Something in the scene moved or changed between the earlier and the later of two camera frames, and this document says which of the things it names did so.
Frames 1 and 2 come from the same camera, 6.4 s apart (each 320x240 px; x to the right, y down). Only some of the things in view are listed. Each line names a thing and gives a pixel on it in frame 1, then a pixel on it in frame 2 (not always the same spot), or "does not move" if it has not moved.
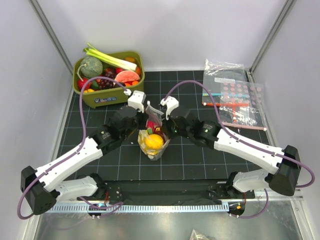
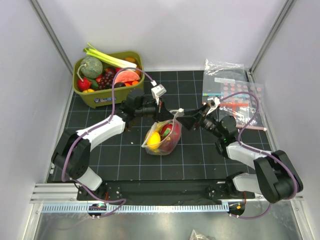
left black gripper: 144,117 → 161,113
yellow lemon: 154,141 does not move
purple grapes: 106,84 does not move
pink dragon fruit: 152,128 → 170,135
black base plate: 142,192 does not move
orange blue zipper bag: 234,94 does not move
